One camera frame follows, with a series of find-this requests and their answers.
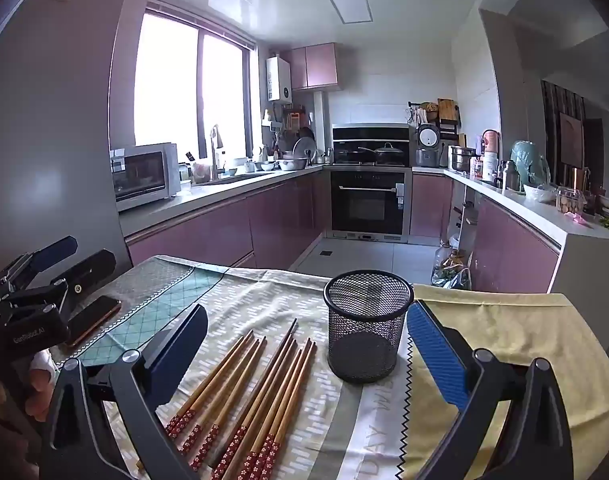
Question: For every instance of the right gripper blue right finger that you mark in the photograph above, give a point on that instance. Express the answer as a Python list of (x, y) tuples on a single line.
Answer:
[(447, 369)]

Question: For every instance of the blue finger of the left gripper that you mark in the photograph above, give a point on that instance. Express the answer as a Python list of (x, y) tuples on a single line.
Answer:
[(55, 253), (88, 273)]

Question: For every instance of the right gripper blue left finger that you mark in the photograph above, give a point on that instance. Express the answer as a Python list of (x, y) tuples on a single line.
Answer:
[(169, 354)]

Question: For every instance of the wooden chopstick red end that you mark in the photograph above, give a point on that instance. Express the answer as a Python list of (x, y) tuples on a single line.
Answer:
[(227, 388), (280, 436), (210, 434), (257, 392), (188, 410), (241, 429), (263, 419), (284, 404)]

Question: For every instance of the kitchen faucet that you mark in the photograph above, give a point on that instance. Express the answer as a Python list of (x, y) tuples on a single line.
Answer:
[(216, 145)]

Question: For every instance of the left hand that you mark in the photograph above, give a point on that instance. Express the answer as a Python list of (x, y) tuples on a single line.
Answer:
[(42, 378)]

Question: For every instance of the black smartphone orange case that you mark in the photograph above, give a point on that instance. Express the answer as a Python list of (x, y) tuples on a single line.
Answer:
[(88, 319)]

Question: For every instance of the bag of green vegetables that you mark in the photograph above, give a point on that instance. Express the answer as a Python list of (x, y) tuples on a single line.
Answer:
[(451, 273)]

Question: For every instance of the white microwave oven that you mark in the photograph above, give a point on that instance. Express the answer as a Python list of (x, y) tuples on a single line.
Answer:
[(144, 174)]

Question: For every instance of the black mesh pen holder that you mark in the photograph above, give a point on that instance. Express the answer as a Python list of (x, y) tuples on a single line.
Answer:
[(366, 313)]

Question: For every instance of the patterned beige green cloth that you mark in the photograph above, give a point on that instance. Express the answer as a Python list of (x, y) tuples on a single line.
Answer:
[(103, 428)]

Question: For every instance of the plastic oil bottle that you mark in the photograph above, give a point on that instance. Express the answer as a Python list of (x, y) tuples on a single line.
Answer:
[(443, 253)]

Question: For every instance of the black built-in oven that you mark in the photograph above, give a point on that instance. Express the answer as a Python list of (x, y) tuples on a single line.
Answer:
[(370, 202)]

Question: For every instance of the steel stock pot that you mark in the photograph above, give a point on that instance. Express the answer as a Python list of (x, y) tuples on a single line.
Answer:
[(460, 158)]

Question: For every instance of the green bag on counter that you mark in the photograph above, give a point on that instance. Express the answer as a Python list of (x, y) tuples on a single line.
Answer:
[(531, 165)]

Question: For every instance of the black wok with lid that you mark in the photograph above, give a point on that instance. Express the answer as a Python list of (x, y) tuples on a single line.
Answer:
[(386, 156)]

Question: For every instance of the pink thermos jug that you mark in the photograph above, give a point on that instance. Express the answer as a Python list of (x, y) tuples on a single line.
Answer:
[(490, 155)]

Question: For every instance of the white water heater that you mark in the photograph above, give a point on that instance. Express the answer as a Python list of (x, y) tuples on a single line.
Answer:
[(278, 80)]

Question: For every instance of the black range hood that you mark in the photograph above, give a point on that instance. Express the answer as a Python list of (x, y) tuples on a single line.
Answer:
[(348, 138)]

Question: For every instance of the pink wall cabinet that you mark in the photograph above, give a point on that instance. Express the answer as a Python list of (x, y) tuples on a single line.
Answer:
[(314, 67)]

